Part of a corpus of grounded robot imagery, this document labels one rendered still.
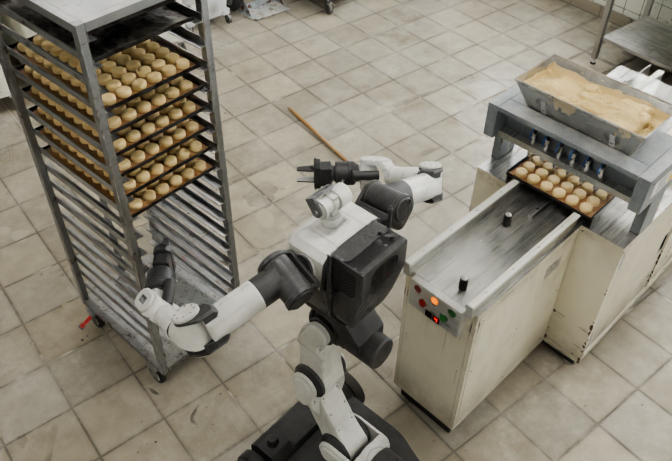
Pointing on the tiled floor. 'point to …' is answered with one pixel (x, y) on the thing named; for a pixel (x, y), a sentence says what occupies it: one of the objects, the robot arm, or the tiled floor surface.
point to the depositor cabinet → (595, 256)
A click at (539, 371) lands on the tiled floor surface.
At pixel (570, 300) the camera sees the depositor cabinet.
